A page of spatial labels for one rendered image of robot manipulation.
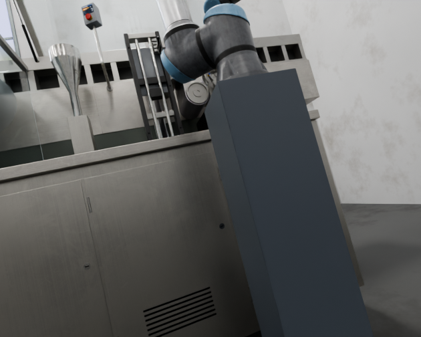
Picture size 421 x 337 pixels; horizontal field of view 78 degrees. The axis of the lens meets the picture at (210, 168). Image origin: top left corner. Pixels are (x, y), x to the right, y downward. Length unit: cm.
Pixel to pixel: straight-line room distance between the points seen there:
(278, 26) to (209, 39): 397
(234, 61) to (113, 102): 113
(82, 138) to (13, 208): 48
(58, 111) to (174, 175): 94
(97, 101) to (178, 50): 100
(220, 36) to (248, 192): 41
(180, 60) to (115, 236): 62
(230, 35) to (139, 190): 60
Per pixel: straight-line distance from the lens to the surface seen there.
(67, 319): 108
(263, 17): 470
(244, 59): 70
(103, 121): 168
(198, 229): 102
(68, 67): 152
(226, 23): 75
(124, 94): 173
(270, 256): 60
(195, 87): 142
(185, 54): 79
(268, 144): 60
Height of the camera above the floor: 67
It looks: 5 degrees up
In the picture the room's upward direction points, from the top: 14 degrees counter-clockwise
